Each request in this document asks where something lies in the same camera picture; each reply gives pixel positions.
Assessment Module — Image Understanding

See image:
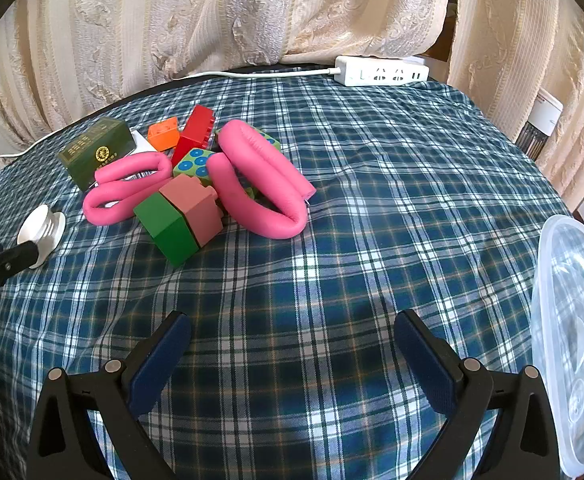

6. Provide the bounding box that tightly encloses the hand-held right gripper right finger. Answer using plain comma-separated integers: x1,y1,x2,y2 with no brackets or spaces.
394,309,560,480

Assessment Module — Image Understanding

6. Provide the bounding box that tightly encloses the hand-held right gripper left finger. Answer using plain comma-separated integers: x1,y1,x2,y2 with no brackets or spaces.
27,310,193,480

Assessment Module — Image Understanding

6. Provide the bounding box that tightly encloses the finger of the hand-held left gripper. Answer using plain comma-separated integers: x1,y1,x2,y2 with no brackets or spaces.
0,242,39,311

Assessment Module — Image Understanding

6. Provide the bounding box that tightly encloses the white plastic cap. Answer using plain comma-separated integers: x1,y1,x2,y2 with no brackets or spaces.
17,204,67,268

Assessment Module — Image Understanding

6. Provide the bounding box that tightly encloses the green wooden block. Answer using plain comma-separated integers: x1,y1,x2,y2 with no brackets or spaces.
133,192,195,267

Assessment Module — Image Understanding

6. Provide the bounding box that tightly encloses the dark green box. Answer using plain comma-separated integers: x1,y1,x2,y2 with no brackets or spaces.
57,116,135,192

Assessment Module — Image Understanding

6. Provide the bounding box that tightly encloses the clear plastic container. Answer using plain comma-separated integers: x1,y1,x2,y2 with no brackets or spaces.
530,214,584,478

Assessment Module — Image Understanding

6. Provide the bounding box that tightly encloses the dusty pink toy block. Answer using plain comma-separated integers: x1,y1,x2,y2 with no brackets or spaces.
159,176,224,250

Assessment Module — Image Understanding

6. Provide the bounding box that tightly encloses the white medicine box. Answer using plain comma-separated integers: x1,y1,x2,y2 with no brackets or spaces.
129,129,155,154

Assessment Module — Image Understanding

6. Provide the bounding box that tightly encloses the orange toy block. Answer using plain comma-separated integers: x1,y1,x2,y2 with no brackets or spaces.
147,116,181,152

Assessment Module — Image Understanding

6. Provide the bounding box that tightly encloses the green blue-dotted toy block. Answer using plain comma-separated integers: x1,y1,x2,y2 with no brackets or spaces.
173,129,281,200

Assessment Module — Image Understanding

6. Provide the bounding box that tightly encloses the red toy block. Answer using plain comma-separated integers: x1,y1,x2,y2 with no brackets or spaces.
171,105,217,167

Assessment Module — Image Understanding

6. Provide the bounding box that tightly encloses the blue plaid tablecloth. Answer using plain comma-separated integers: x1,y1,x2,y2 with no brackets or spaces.
0,77,584,480

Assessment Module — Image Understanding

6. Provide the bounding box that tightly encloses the bottle with white cap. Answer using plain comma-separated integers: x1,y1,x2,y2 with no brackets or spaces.
516,87,564,162

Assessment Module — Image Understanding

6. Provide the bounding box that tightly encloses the cream patterned wide curtain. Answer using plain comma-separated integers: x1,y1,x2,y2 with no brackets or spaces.
0,0,455,171

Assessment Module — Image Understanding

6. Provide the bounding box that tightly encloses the white power strip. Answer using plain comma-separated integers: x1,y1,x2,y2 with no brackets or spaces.
334,56,430,87

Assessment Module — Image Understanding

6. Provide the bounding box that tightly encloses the cream patterned narrow curtain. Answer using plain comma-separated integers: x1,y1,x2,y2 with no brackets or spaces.
446,0,584,211

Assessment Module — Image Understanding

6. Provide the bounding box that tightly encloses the white power cable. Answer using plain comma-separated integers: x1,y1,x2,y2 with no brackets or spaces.
0,66,340,158

